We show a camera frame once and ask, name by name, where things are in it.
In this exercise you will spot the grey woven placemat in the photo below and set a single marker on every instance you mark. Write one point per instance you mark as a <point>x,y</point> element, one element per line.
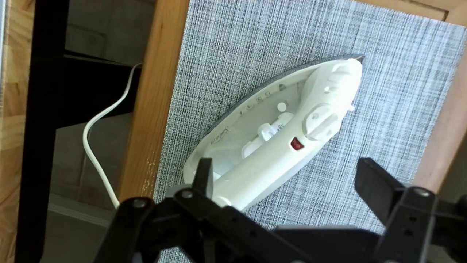
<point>399,97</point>

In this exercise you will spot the wooden side table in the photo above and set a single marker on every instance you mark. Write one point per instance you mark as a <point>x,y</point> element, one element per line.
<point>151,97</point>

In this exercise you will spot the black metal stand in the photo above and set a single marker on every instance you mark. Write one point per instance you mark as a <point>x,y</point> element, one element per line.
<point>44,122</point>

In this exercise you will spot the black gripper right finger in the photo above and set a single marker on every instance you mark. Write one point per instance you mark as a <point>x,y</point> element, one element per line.
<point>406,214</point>

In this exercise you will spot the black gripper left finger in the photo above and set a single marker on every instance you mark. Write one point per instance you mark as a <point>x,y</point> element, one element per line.
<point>204,224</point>

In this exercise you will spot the white steam iron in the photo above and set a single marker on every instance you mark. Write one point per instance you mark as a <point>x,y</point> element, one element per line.
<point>272,141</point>

